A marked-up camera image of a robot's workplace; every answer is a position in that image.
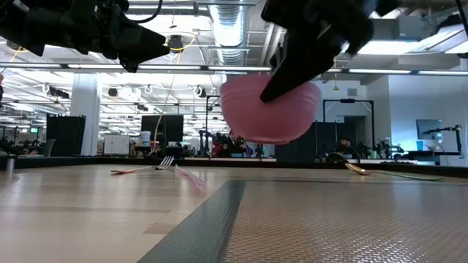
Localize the fork with orange handle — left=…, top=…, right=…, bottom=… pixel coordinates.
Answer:
left=110, top=156, right=176, bottom=175

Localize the translucent pink plastic utensil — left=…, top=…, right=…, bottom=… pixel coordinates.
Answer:
left=174, top=164, right=206, bottom=191

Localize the black partition wall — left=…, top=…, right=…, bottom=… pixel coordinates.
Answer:
left=274, top=122, right=339, bottom=164

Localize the woven placemat with dark border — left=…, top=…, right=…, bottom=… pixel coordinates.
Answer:
left=138, top=178, right=468, bottom=263

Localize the gold spoon with green handle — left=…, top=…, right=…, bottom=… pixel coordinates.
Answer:
left=344, top=162, right=445, bottom=183

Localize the grey chair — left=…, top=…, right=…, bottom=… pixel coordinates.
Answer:
left=40, top=138, right=57, bottom=158

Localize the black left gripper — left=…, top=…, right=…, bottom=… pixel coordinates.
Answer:
left=69, top=0, right=171, bottom=73

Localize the person in red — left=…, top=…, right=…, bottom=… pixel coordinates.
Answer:
left=211, top=131, right=250, bottom=159

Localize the white cabinet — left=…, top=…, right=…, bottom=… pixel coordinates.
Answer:
left=103, top=134, right=130, bottom=156

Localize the grey wall monitor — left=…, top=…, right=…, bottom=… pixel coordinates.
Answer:
left=415, top=118, right=444, bottom=141

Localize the black cabinet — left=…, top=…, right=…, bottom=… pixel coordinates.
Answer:
left=46, top=115, right=87, bottom=157

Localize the white building pillar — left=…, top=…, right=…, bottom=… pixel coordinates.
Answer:
left=69, top=72, right=102, bottom=157

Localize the pink plastic bowl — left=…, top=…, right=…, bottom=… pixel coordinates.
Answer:
left=219, top=74, right=322, bottom=145

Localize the black panel screen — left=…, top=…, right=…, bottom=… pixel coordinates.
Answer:
left=140, top=115, right=184, bottom=147

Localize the silver ribbed air duct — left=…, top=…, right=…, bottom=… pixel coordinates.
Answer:
left=208, top=3, right=250, bottom=66

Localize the long ceiling light strip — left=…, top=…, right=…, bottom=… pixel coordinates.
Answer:
left=0, top=62, right=273, bottom=72

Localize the yellow hanging cable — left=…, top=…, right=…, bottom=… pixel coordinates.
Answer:
left=153, top=34, right=197, bottom=153

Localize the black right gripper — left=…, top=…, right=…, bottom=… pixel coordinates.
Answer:
left=259, top=0, right=374, bottom=104

